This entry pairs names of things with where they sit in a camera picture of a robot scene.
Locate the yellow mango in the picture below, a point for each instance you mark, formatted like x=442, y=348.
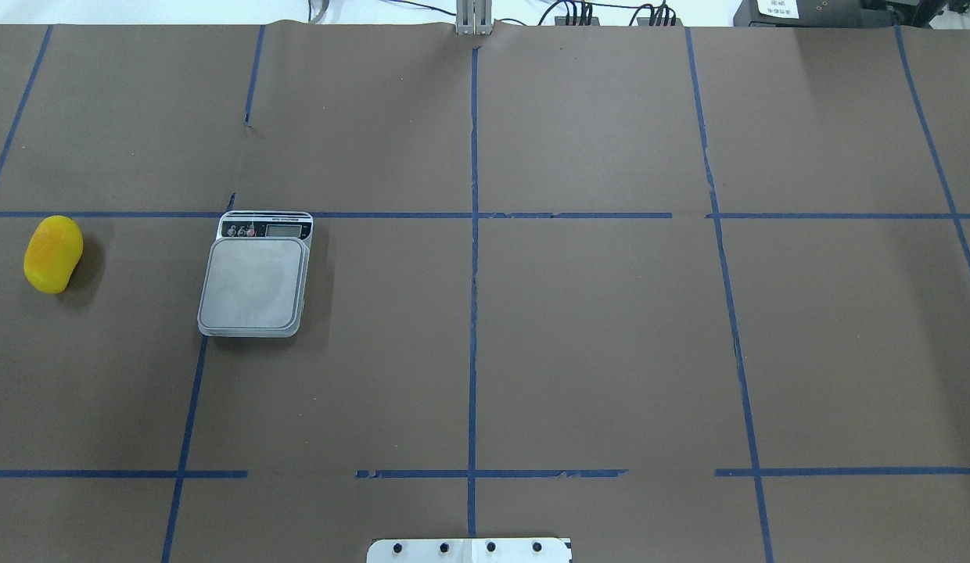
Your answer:
x=52, y=254

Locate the silver digital kitchen scale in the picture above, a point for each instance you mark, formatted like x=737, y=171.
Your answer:
x=256, y=275

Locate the white metal mounting plate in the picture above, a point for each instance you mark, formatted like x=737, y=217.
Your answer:
x=495, y=549

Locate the black device with label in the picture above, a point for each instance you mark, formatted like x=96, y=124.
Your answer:
x=810, y=14

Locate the aluminium profile post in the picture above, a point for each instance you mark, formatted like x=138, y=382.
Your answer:
x=474, y=17

